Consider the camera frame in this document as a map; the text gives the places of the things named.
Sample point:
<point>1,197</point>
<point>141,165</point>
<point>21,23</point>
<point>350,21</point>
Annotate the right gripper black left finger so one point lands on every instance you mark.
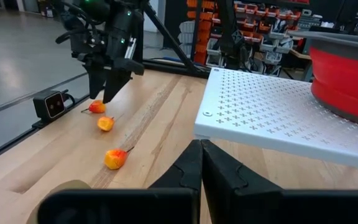
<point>179,186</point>

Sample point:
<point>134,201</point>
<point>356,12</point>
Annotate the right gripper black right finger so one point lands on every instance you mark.
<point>228,193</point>

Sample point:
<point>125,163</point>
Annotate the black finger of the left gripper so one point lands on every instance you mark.
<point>118,77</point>
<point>96,77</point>

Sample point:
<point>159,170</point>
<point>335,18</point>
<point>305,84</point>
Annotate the small orange toy pear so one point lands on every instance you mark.
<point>98,107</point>
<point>115,158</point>
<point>105,124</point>

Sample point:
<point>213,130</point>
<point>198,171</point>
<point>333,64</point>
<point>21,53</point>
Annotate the red collapsible bowl grey rim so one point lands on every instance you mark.
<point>343,77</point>

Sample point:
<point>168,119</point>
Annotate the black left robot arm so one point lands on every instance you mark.
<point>89,12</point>

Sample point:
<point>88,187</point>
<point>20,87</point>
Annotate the white perforated metal shelf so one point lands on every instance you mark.
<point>275,109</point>

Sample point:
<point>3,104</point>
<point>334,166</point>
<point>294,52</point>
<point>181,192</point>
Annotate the orange white bin rack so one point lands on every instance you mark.
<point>259,18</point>

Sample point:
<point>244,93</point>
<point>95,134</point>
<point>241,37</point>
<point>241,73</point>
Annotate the small black stereo camera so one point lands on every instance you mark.
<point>50,105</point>

